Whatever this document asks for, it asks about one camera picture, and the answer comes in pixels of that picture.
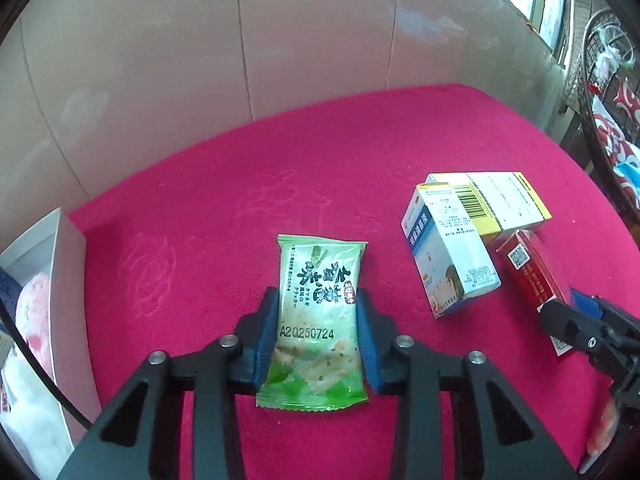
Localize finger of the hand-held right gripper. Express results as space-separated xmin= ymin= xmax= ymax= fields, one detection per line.
xmin=570 ymin=287 xmax=640 ymax=347
xmin=537 ymin=299 xmax=618 ymax=361

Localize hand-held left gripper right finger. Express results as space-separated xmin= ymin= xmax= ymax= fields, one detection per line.
xmin=356 ymin=289 xmax=576 ymax=480

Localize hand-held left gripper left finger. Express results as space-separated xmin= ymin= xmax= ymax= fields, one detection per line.
xmin=57 ymin=286 xmax=279 ymax=480

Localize red cigarette box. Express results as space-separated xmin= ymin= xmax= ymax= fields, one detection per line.
xmin=494 ymin=230 xmax=576 ymax=363

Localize green cracker packet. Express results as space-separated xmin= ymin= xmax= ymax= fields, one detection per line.
xmin=256 ymin=234 xmax=369 ymax=412

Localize white cardboard box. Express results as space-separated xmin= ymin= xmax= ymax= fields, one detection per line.
xmin=0 ymin=207 xmax=103 ymax=466

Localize pink plush toy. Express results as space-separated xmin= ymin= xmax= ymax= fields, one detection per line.
xmin=15 ymin=270 xmax=57 ymax=366

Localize small light blue box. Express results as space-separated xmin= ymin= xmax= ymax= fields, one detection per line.
xmin=401 ymin=183 xmax=502 ymax=320

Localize yellow white medicine box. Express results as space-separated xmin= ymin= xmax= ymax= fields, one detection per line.
xmin=425 ymin=171 xmax=552 ymax=248

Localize red tablecloth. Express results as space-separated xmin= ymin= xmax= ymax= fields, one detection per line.
xmin=67 ymin=82 xmax=640 ymax=480

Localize red patterned cushion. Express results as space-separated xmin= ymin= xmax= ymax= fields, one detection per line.
xmin=592 ymin=80 xmax=640 ymax=191

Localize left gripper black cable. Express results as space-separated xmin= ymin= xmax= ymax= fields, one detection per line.
xmin=0 ymin=305 xmax=96 ymax=431

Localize wire basket with cloths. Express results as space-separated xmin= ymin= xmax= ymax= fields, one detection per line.
xmin=575 ymin=10 xmax=640 ymax=221

